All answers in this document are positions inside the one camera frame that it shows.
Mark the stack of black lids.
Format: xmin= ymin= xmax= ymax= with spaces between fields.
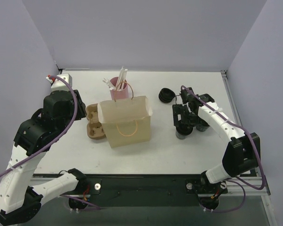
xmin=158 ymin=88 xmax=175 ymax=104

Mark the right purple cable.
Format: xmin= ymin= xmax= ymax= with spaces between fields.
xmin=180 ymin=85 xmax=267 ymax=213

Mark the white paper straw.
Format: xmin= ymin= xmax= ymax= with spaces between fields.
xmin=119 ymin=69 xmax=128 ymax=90
xmin=115 ymin=66 xmax=125 ymax=88

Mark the pink straw holder cup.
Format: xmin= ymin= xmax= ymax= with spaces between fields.
xmin=110 ymin=83 xmax=129 ymax=100

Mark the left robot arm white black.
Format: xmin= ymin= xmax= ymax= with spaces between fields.
xmin=0 ymin=90 xmax=88 ymax=226

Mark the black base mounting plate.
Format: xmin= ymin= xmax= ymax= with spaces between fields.
xmin=68 ymin=174 xmax=228 ymax=207

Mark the brown paper bag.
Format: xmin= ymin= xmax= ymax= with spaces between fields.
xmin=98 ymin=89 xmax=153 ymax=148

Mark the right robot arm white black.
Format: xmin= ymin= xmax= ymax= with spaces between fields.
xmin=172 ymin=86 xmax=263 ymax=192

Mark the dark translucent coffee cup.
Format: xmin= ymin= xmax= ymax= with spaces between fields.
xmin=175 ymin=127 xmax=193 ymax=139

